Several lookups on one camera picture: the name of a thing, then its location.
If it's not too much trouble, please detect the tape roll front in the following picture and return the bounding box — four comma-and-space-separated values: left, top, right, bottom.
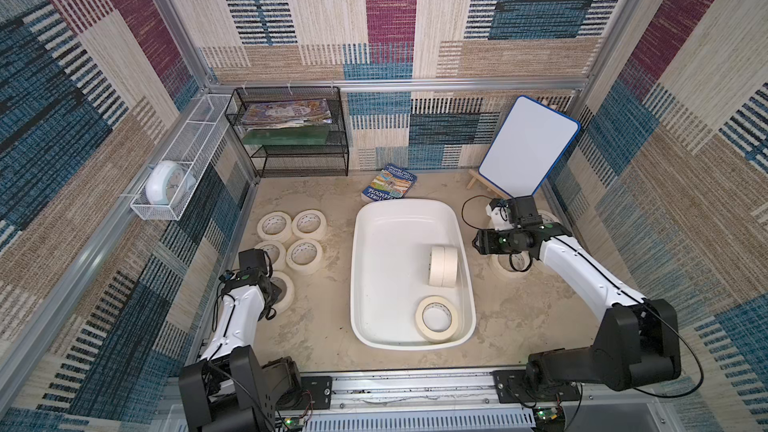
271, 271, 295, 314
286, 238, 324, 276

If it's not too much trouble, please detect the masking tape roll five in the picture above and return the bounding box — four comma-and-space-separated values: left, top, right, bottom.
255, 240, 286, 271

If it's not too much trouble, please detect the masking tape roll beneath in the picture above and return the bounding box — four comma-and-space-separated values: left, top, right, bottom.
489, 252, 532, 282

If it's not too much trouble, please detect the tape roll pair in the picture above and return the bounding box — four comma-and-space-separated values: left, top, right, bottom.
428, 245, 459, 287

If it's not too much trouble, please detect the masking tape roll two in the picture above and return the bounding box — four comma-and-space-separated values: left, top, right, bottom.
538, 210, 560, 224

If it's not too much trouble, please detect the masking tape roll three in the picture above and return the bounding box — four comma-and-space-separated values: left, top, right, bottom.
257, 211, 293, 243

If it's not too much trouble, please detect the masking tape roll one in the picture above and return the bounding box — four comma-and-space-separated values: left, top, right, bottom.
291, 209, 328, 241

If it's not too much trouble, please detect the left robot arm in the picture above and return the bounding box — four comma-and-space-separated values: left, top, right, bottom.
178, 248, 304, 431

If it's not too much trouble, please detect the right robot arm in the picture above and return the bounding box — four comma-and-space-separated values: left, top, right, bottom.
472, 196, 682, 392

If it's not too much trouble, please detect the white plastic storage box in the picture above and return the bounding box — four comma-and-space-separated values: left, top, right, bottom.
350, 199, 477, 351

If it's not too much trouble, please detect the wooden easel stand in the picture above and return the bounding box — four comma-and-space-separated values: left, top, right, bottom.
466, 169, 510, 199

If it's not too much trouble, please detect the blue-framed whiteboard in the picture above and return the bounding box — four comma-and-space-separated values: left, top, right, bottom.
478, 96, 581, 197

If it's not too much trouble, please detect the colourful book on table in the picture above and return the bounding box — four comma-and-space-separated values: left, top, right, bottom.
361, 164, 417, 202

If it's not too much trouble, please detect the white round alarm clock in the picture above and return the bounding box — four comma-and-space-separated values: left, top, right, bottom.
145, 160, 196, 205

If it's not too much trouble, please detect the green book on shelf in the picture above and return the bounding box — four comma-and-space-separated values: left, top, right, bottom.
241, 125, 331, 146

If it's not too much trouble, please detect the colourful book on shelf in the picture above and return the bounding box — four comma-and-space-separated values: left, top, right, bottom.
240, 99, 332, 129

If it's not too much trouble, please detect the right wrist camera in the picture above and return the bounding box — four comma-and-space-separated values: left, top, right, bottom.
486, 198, 513, 231

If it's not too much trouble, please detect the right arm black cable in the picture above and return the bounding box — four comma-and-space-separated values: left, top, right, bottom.
460, 194, 499, 231

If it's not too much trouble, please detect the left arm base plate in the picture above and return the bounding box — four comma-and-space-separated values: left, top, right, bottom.
277, 375, 333, 412

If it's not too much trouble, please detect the white wire wall basket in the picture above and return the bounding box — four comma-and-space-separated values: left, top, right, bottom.
131, 94, 230, 221

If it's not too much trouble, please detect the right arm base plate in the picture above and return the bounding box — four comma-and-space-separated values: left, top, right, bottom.
491, 369, 582, 408

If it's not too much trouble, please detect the black wire shelf rack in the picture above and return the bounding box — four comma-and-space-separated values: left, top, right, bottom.
225, 86, 350, 178

